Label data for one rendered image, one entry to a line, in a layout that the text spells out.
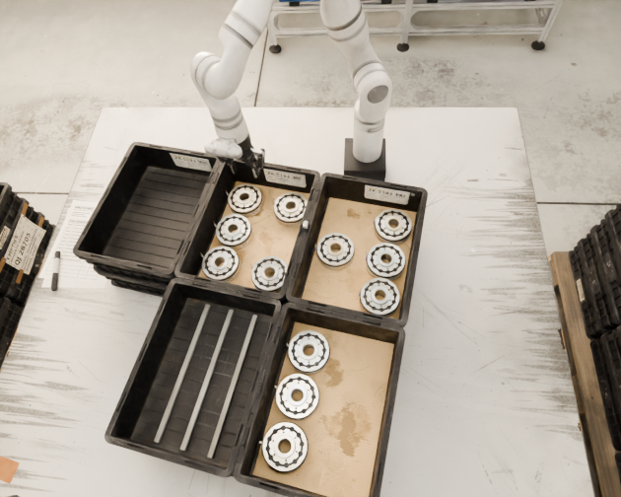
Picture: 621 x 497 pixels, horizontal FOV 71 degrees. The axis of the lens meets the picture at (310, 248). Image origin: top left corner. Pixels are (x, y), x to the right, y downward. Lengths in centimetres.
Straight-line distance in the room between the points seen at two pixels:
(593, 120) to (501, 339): 187
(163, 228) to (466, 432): 101
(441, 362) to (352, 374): 28
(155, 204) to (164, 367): 51
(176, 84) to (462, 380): 249
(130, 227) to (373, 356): 81
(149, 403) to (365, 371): 54
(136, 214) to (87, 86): 200
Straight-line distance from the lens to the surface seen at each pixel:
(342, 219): 129
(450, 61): 309
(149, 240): 138
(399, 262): 120
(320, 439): 110
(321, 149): 162
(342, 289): 119
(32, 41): 395
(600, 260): 199
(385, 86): 123
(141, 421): 121
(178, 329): 123
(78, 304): 155
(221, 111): 101
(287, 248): 125
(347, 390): 112
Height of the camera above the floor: 193
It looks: 62 degrees down
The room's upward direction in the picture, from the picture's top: 8 degrees counter-clockwise
